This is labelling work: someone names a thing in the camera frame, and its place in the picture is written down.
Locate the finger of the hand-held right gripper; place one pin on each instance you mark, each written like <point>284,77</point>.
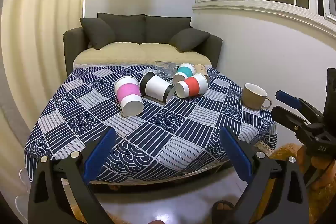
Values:
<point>287,116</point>
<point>288,99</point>

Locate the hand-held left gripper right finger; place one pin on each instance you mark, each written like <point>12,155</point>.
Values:
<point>236,155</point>

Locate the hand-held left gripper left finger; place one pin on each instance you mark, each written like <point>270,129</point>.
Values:
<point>101,151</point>

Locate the white cup with pink band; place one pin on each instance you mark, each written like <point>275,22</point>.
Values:
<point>126,91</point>

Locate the white cup with red band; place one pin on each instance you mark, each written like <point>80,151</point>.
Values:
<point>193,86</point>

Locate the white cup with black bands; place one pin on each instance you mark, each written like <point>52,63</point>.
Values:
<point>156,86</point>

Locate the brown paper cup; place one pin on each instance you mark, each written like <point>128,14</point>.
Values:
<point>201,69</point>

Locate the white cup with teal band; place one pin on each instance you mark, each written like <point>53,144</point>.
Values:
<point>186,70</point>

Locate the person's right hand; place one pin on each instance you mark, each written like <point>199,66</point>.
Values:
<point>304,159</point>

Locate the beige ceramic mug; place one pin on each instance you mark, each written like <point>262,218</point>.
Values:
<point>252,100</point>

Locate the person's foot in sandal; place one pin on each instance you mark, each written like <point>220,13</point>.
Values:
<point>223,208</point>

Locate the navy patterned tablecloth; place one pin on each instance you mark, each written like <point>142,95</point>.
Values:
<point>157,132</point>

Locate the orange fluffy rug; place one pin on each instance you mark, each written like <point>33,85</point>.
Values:
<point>323,204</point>

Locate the clear plastic stool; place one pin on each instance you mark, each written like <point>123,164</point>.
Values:
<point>25,187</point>

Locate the cream sofa seat cover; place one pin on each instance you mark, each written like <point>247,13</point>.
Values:
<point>126,54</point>

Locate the dark grey sofa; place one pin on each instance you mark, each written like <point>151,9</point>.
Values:
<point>74,40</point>

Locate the dark grey throw pillow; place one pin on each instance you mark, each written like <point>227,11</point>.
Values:
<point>97,32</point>
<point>189,39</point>

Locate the dark grey sofa back cushion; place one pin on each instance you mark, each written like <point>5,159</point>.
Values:
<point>162,28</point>
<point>126,27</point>

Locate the cream curtain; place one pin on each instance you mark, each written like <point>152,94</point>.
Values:
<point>39,29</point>

